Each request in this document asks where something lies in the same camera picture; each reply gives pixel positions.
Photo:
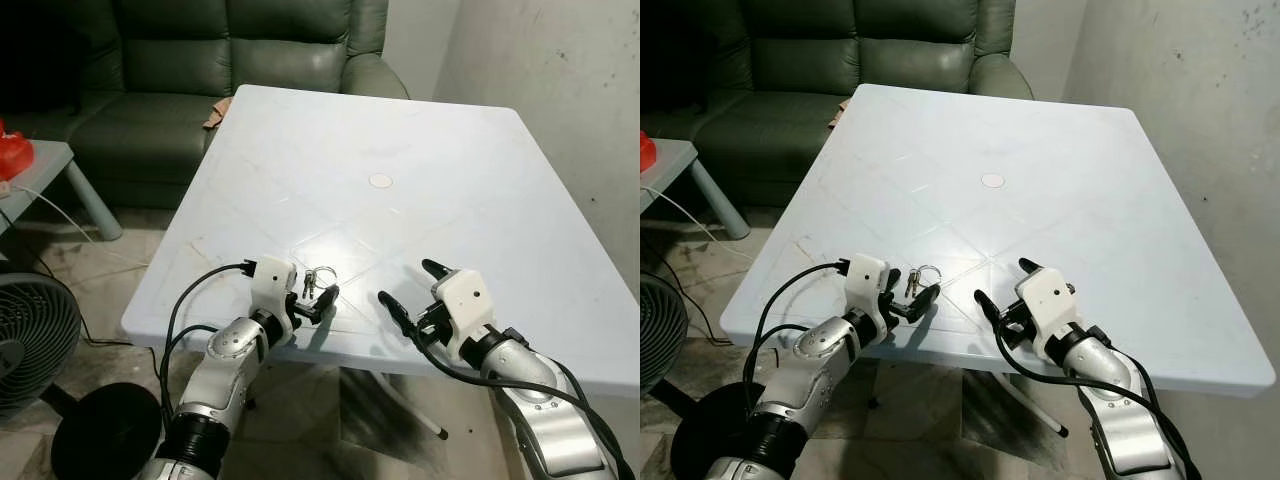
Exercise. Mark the small brown crumpled cloth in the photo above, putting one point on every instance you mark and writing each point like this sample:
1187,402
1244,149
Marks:
214,115
838,115

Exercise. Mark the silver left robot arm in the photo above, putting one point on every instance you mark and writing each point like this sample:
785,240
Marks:
815,370
225,365

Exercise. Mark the red plastic object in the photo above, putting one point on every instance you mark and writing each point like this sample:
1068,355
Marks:
646,152
12,155

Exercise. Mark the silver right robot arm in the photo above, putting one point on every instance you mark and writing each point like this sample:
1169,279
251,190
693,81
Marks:
1125,430
540,420

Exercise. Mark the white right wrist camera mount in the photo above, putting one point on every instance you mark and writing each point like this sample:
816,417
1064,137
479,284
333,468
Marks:
460,295
1045,295

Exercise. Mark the black floor fan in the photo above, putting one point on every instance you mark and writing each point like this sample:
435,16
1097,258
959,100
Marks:
30,340
660,330

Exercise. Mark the white plastic square table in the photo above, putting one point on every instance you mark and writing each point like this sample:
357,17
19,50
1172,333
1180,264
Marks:
1010,130
400,130

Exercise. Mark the white round table cap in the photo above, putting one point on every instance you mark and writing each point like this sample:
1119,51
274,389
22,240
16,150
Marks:
380,181
992,181

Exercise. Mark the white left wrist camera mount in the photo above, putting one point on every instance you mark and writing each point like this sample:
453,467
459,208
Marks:
866,275
272,280

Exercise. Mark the small grey side table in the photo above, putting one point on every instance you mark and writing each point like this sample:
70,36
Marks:
45,160
675,155

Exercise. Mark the dark green leather sofa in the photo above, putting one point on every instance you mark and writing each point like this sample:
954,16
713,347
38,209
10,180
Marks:
800,60
180,60

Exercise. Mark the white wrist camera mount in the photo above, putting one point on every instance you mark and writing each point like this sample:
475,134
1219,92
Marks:
272,280
460,295
866,275
1045,295

